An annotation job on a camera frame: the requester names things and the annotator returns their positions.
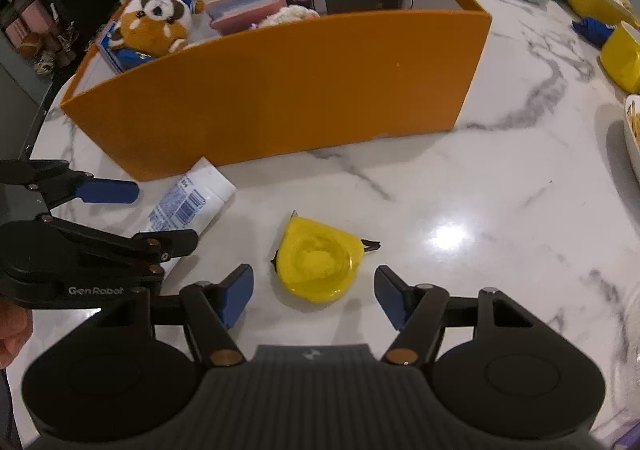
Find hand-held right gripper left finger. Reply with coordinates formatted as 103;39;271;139
97;263;255;367

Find person's left hand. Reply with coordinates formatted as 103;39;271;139
0;299;35;372

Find pair of shoes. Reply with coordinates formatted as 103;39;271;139
32;50;60;76

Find pink storage boxes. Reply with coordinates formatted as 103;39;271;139
2;0;57;54

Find white tube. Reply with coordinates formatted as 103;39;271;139
135;156;237;276

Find orange cardboard box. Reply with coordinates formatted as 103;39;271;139
60;0;493;182

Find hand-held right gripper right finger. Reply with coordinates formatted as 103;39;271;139
374;264;538;366

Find pink case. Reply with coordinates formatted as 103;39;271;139
205;0;287;36

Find white plate with food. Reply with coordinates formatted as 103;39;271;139
622;94;640;181

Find white plush toy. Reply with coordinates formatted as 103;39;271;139
250;4;322;31

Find blue packet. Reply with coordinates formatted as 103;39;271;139
571;16;617;46

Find brown bear plush toy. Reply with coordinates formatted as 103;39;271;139
109;0;213;57

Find yellow tape measure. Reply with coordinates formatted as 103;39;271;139
269;211;383;303

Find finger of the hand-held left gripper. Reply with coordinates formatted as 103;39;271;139
35;214;200;277
0;158;141;209

